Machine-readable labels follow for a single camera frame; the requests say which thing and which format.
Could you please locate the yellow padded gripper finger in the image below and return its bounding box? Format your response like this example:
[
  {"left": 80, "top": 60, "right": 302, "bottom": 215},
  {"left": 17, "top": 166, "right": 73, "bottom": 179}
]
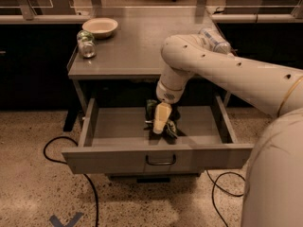
[{"left": 153, "top": 102, "right": 172, "bottom": 134}]

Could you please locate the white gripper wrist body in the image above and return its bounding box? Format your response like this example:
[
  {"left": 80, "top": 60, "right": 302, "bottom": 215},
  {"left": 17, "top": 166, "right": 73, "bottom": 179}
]
[{"left": 156, "top": 67, "right": 193, "bottom": 104}]

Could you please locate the green jalapeno chip bag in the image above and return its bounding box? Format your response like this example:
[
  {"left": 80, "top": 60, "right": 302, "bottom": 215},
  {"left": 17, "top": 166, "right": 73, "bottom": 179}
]
[{"left": 145, "top": 99, "right": 180, "bottom": 139}]

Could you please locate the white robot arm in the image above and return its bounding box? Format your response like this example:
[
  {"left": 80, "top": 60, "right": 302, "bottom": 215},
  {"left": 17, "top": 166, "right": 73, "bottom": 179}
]
[{"left": 153, "top": 34, "right": 303, "bottom": 227}]

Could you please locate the grey open drawer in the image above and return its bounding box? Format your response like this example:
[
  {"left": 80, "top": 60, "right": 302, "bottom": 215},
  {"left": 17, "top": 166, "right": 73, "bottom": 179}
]
[{"left": 62, "top": 97, "right": 253, "bottom": 176}]

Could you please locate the clear water bottle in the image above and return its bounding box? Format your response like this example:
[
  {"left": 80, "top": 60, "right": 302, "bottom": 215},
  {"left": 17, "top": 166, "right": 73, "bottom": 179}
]
[{"left": 199, "top": 28, "right": 231, "bottom": 55}]

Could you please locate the white bowl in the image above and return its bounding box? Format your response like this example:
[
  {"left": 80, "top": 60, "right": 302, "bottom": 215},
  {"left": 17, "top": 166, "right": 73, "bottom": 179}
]
[{"left": 82, "top": 18, "right": 118, "bottom": 39}]

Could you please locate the green soda can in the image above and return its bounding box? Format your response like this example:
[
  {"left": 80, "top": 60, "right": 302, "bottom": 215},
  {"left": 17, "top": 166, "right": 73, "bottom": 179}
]
[{"left": 77, "top": 30, "right": 96, "bottom": 59}]

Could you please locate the glass barrier railing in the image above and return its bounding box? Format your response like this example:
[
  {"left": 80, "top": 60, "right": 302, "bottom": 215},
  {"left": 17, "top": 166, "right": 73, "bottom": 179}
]
[{"left": 0, "top": 0, "right": 303, "bottom": 24}]

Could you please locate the black drawer handle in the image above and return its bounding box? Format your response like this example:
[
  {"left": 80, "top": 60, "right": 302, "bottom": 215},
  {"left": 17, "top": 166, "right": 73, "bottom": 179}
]
[{"left": 145, "top": 154, "right": 177, "bottom": 166}]

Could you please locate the black cable right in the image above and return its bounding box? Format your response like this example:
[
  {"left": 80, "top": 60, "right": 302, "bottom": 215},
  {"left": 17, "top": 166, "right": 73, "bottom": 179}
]
[{"left": 205, "top": 169, "right": 247, "bottom": 227}]

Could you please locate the black cable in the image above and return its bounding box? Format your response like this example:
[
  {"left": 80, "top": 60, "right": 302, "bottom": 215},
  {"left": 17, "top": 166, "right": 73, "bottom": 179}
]
[
  {"left": 205, "top": 169, "right": 247, "bottom": 227},
  {"left": 43, "top": 135, "right": 100, "bottom": 227}
]

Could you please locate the black cable left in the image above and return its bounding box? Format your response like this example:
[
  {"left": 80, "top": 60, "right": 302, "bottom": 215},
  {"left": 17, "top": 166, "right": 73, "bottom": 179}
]
[{"left": 43, "top": 135, "right": 100, "bottom": 227}]

